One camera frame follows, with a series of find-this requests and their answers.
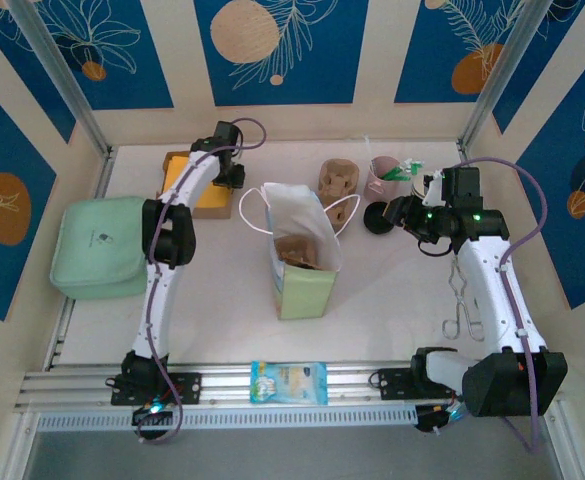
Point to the blue floral wall panel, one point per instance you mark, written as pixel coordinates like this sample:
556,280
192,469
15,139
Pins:
322,50
2,150
547,200
547,60
422,50
137,75
22,75

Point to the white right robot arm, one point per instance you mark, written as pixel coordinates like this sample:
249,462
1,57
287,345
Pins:
492,290

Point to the stack of pulp cup carriers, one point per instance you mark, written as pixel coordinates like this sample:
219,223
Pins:
339,175

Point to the pink cup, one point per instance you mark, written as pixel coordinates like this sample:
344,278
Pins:
379,185

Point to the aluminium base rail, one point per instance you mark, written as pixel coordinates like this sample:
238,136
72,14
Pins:
352,380

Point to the mint green zip pouch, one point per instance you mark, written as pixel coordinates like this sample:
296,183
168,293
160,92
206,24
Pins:
97,250

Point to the yellow napkin stack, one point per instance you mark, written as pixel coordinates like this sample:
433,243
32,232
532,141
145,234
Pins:
172,170

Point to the aluminium frame post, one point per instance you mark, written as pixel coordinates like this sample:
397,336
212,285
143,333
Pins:
507,70
57,70

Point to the black controller board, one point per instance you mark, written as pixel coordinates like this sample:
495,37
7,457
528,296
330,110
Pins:
152,417
434,417

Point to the green wrapped straws bundle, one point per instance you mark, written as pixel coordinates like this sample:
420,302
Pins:
402,170

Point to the blue wet wipes packet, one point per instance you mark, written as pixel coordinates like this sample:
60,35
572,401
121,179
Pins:
289,382

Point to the stack of black cup lids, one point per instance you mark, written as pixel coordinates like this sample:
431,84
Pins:
374,220

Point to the metal tongs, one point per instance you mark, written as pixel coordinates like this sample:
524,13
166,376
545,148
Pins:
459,300

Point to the pulp cup carrier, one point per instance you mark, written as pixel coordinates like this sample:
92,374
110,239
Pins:
297,250

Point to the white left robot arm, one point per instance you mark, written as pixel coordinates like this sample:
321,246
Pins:
159,310

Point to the aluminium side rail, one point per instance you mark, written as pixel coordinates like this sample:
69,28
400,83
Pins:
468,157

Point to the sky print paper gift bag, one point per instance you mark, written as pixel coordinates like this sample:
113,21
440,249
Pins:
304,295

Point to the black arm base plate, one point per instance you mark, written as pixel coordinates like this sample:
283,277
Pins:
187,387
392,385

